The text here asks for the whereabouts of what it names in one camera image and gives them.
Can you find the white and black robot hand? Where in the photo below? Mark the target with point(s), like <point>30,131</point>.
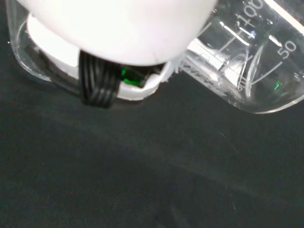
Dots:
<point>114,28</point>

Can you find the black bench cloth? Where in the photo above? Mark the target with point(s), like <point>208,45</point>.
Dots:
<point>152,166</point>

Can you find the empty clear glass beaker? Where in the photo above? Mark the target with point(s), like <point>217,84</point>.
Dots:
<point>20,51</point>

